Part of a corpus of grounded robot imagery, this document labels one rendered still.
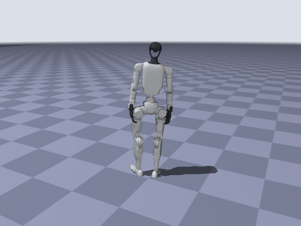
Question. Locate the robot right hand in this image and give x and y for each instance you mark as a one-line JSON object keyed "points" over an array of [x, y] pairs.
{"points": [[168, 115]]}

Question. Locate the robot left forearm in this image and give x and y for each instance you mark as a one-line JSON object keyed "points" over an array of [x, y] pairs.
{"points": [[132, 96]]}

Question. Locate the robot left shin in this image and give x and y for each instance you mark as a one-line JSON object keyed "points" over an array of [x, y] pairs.
{"points": [[138, 153]]}

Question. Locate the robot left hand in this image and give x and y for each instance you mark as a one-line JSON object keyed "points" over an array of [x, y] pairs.
{"points": [[131, 108]]}

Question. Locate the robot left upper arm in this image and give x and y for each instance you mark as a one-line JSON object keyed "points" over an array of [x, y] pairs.
{"points": [[136, 75]]}

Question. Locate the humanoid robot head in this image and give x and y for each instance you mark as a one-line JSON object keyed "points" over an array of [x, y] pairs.
{"points": [[155, 46]]}

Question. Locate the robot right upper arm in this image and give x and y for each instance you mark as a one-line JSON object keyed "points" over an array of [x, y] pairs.
{"points": [[169, 79]]}

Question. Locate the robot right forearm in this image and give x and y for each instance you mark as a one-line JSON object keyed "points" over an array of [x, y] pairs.
{"points": [[169, 99]]}

